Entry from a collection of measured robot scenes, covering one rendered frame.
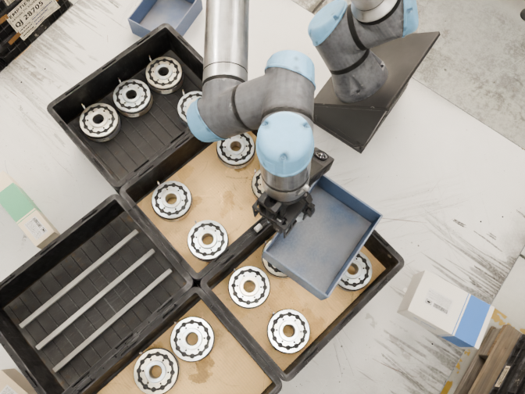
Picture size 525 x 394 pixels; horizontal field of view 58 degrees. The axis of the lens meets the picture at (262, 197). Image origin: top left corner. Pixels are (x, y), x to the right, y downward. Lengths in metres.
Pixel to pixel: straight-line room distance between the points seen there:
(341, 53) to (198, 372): 0.85
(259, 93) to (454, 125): 1.02
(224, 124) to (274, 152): 0.16
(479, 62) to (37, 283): 2.24
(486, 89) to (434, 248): 1.34
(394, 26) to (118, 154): 0.77
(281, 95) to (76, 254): 0.79
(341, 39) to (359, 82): 0.13
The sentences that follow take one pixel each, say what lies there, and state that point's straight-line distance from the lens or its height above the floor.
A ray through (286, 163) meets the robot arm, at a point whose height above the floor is 1.47.
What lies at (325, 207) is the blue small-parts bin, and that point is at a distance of 1.01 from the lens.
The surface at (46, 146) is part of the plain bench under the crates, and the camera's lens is 1.56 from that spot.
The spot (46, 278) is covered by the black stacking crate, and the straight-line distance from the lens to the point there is 1.31.
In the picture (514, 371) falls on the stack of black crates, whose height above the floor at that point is 0.25.
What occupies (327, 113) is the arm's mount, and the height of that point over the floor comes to 0.79.
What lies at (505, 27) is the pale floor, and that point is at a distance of 2.90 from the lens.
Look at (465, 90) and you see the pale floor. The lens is 2.60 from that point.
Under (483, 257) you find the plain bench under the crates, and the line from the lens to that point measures 1.52.
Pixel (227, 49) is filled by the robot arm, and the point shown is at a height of 1.37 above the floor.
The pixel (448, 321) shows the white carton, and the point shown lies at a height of 0.79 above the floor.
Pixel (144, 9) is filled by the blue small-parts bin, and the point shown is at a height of 0.73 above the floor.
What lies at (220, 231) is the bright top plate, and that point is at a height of 0.86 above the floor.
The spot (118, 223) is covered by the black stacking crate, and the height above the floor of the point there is 0.83.
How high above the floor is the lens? 2.03
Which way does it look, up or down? 72 degrees down
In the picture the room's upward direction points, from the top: 8 degrees clockwise
